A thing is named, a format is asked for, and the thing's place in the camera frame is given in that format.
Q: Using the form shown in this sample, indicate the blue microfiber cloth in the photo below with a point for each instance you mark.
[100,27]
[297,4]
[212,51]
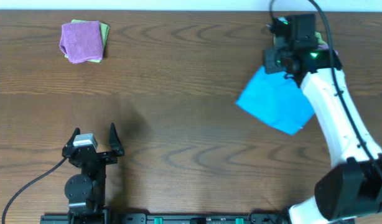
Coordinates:
[276,101]

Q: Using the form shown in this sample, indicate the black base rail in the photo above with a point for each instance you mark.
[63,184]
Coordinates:
[110,217]

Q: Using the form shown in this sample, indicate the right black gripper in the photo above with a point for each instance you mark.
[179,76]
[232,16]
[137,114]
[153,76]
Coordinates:
[269,56]

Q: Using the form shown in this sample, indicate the folded purple cloth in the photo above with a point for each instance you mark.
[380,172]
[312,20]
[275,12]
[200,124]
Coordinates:
[82,42]

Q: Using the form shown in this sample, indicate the folded green cloth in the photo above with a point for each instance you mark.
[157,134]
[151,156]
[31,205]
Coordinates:
[104,32]

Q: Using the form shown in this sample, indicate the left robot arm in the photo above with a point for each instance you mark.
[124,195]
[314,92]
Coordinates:
[86,191]

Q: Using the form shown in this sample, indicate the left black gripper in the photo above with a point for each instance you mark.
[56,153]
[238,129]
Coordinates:
[116,144]

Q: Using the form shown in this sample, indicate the crumpled green cloth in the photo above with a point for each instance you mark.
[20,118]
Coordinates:
[321,43]

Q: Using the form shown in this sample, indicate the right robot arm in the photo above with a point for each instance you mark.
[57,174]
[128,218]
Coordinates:
[353,186]

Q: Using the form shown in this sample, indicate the crumpled purple cloth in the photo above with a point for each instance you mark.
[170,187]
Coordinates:
[325,47]

